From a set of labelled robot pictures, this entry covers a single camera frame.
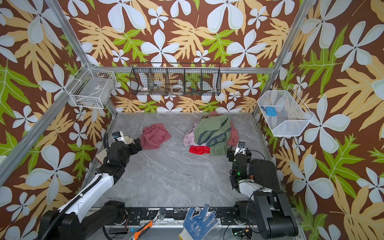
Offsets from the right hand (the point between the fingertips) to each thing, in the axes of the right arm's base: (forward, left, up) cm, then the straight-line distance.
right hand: (238, 146), depth 87 cm
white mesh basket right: (+12, -25, +15) cm, 32 cm away
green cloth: (+10, +14, +2) cm, 17 cm away
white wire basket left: (+29, +88, +22) cm, 96 cm away
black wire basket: (+41, +37, +20) cm, 59 cm away
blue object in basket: (+15, -19, +14) cm, 28 cm away
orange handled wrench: (-40, +52, -10) cm, 67 cm away
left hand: (+2, +63, +6) cm, 63 cm away
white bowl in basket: (+37, +37, +15) cm, 55 cm away
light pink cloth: (+10, +30, -6) cm, 32 cm away
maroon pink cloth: (+14, +54, -8) cm, 56 cm away
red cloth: (+4, +23, -10) cm, 25 cm away
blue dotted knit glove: (-39, +26, -10) cm, 47 cm away
